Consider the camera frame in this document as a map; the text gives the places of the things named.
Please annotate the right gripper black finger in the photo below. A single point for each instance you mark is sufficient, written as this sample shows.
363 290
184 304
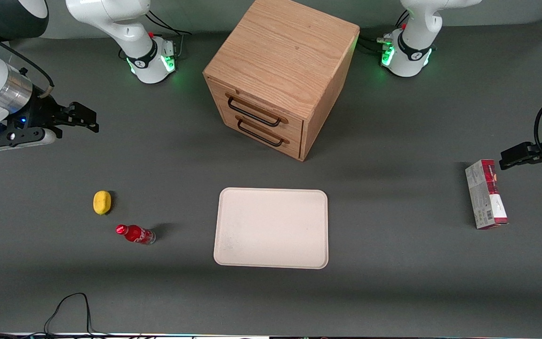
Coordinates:
79 110
85 124

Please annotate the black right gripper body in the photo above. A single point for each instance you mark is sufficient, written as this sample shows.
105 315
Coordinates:
42 112

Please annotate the red coke bottle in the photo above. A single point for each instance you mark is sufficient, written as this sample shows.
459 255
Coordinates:
137 234

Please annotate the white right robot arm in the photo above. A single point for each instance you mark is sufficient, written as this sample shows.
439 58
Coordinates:
111 19

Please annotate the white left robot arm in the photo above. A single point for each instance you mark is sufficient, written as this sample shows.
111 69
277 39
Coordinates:
417 28

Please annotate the cream plastic tray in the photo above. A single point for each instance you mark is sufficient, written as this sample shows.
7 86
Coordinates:
271 228

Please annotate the red white carton box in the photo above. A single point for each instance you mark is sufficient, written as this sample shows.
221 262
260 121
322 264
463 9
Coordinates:
485 193

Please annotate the yellow lemon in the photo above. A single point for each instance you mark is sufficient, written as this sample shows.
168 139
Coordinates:
102 202

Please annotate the wooden drawer front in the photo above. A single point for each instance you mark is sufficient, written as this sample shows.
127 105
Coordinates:
261 101
271 141

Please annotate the wooden drawer cabinet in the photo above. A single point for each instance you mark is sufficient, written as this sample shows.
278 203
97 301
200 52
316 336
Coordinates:
280 52

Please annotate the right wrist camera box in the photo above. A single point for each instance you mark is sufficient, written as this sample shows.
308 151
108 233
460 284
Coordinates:
17 139

